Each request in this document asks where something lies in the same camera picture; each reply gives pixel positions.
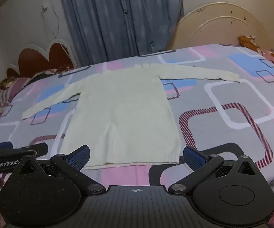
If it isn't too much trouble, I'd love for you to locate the white cable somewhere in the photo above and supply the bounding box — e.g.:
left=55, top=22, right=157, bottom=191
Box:
left=45, top=0, right=68, bottom=50

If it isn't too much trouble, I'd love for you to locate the dark cloth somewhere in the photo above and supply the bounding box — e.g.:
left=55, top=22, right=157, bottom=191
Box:
left=31, top=68, right=74, bottom=81

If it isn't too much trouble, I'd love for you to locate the pink striped pillow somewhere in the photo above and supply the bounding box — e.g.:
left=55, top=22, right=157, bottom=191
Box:
left=0, top=77, right=30, bottom=108

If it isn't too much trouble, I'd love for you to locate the cream knit sweater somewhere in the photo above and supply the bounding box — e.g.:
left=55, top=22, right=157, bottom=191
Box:
left=22, top=63, right=241, bottom=170

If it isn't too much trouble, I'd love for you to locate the grey pink patterned bed sheet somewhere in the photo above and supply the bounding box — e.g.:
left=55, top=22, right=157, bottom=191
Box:
left=0, top=44, right=274, bottom=221

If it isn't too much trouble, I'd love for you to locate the floral patterned cloth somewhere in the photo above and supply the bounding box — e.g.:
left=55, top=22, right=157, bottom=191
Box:
left=0, top=77, right=16, bottom=89

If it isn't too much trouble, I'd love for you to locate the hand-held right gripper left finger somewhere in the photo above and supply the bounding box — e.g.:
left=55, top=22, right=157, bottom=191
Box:
left=13, top=145, right=105, bottom=194

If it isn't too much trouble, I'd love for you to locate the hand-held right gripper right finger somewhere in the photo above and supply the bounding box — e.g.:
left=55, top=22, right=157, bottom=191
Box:
left=168, top=146, right=264, bottom=194

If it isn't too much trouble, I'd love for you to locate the red scalloped headboard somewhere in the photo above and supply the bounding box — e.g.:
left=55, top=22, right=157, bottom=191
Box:
left=6, top=39, right=78, bottom=79

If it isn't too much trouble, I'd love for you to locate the cream arched headboard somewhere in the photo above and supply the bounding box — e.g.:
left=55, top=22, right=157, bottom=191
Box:
left=170, top=2, right=274, bottom=50

